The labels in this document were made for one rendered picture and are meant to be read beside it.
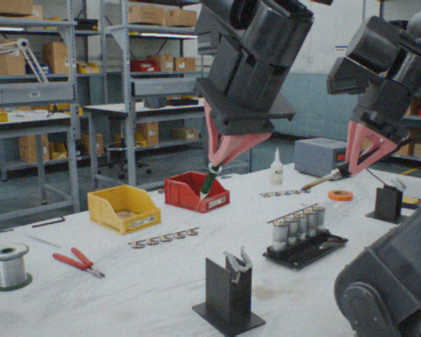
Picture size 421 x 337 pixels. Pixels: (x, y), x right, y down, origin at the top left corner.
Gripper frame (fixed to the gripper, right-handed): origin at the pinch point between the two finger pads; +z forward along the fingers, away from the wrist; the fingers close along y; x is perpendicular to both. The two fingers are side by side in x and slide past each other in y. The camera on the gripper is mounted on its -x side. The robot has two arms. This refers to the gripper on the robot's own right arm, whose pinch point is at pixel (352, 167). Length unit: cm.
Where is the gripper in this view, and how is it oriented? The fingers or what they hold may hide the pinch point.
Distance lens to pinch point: 73.9
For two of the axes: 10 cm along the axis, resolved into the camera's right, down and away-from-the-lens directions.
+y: -0.3, 2.2, -9.7
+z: -4.6, 8.6, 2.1
